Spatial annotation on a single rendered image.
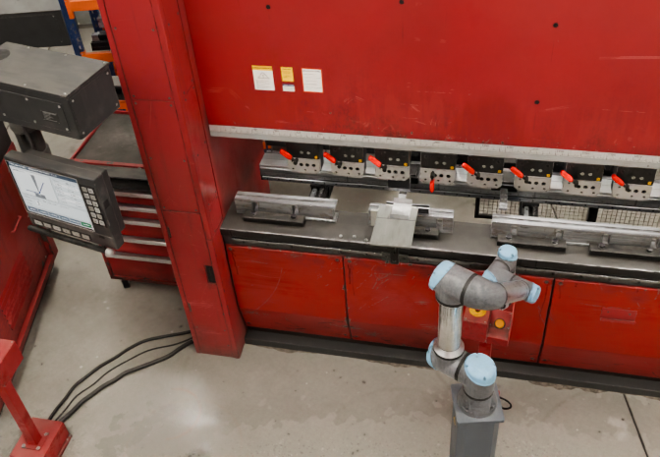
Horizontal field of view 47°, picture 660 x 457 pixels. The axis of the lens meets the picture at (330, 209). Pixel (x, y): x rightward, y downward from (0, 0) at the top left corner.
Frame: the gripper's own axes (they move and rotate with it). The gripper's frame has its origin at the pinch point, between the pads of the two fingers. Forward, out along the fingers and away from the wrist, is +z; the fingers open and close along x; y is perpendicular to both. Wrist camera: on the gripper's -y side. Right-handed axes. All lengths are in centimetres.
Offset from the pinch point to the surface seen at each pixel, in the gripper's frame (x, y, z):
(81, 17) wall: 445, 326, 101
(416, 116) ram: 45, 40, -65
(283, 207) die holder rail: 109, 29, -7
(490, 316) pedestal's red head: 4.3, 3.2, 11.2
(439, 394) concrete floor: 26, 3, 84
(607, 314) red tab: -45, 30, 28
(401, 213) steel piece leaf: 51, 32, -14
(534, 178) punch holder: -5, 43, -37
